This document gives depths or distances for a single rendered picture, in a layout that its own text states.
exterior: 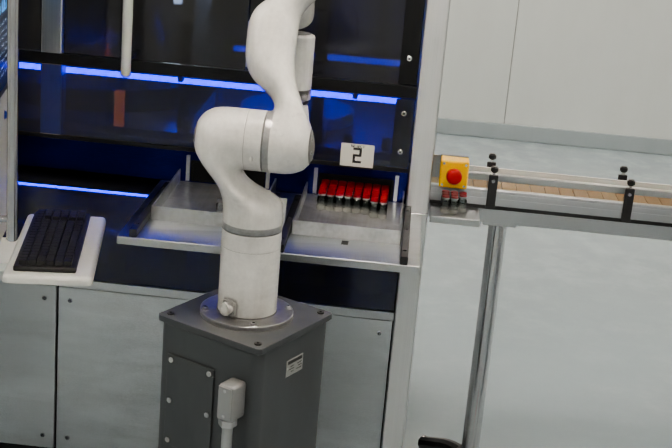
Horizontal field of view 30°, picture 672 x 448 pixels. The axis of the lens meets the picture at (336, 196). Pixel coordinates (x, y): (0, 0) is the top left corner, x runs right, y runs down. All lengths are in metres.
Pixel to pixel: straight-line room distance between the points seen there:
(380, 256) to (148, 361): 0.86
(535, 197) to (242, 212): 1.13
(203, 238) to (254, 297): 0.47
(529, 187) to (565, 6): 4.45
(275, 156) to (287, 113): 0.09
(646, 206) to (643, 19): 4.55
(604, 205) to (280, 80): 1.22
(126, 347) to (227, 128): 1.20
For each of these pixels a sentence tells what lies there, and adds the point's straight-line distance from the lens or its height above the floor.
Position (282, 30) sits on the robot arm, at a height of 1.43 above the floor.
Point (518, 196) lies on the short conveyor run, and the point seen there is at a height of 0.92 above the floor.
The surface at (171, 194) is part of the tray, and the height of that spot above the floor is 0.88.
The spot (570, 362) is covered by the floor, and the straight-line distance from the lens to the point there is 4.72.
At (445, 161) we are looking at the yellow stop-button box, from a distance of 3.19.
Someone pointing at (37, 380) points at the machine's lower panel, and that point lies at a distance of 3.58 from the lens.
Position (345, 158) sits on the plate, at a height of 1.01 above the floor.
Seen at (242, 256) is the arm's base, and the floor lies 1.00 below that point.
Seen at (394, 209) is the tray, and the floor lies 0.88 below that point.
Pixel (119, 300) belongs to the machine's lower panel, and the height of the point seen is 0.56.
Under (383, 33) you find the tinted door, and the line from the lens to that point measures 3.14.
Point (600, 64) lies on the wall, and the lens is 7.88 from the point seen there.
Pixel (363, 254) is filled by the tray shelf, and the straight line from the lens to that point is 2.90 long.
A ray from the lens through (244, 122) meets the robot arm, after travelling 2.41.
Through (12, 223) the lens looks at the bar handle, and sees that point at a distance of 2.86.
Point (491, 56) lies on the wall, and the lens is 7.82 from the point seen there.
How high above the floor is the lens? 1.84
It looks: 17 degrees down
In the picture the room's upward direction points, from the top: 5 degrees clockwise
